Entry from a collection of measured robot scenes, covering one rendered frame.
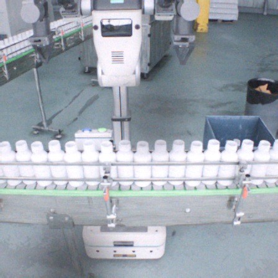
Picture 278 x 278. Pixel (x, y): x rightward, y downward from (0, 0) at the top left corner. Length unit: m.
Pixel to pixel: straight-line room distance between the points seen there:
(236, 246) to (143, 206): 1.24
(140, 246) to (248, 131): 0.96
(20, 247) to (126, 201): 1.34
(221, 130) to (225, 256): 0.90
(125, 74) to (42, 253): 1.36
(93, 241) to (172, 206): 0.90
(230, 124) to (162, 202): 0.78
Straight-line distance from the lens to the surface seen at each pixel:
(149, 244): 1.86
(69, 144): 1.00
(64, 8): 1.45
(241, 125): 1.70
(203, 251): 2.12
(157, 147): 0.95
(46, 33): 0.99
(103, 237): 1.85
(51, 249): 2.18
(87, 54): 4.98
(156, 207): 1.07
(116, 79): 1.46
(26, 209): 1.16
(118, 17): 1.38
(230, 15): 10.46
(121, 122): 1.60
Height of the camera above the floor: 1.69
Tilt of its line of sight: 33 degrees down
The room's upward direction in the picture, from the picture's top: straight up
